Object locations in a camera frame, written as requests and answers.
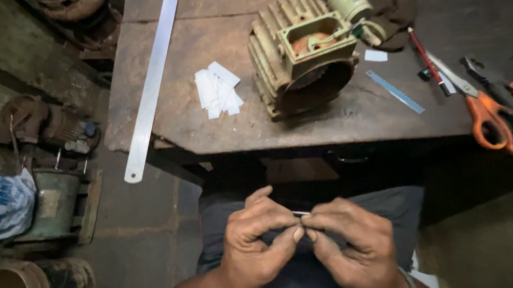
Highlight tan round container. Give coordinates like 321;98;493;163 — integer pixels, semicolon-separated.
0;259;53;288

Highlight green motor on base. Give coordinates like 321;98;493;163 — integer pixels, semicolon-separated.
14;164;104;247

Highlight small rusty motor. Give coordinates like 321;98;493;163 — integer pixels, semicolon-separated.
0;93;104;176

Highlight dark grey shorts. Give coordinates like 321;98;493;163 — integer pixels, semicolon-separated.
193;173;426;288

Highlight dark wooden workbench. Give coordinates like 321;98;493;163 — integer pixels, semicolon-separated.
102;0;513;206

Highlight long steel ruler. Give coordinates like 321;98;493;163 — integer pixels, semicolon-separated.
124;0;181;186

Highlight dark brown cloth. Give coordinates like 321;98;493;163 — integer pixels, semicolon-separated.
360;0;420;55

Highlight person's left hand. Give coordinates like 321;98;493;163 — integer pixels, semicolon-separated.
219;182;308;288

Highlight black pliers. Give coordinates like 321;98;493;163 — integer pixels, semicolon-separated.
455;55;513;136

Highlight white paper rectangle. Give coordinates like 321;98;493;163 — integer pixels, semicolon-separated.
364;49;389;63

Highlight pile of white paper pieces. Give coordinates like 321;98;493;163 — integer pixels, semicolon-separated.
192;60;247;122

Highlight orange handled scissors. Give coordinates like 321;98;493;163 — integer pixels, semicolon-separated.
420;51;513;157

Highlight short blue ruler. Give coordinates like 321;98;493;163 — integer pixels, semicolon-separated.
364;70;428;115

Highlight white cloth piece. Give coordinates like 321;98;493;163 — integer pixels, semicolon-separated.
409;250;443;288

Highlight pale green cylindrical capacitor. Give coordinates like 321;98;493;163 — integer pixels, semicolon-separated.
325;0;389;48

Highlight dirty round motor part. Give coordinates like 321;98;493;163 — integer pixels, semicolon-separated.
34;255;98;288

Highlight person's right hand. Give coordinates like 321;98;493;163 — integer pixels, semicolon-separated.
297;195;415;288

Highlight red pen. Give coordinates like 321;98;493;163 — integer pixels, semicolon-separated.
403;26;456;98

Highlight green finned motor housing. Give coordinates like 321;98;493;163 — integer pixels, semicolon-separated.
243;0;364;127

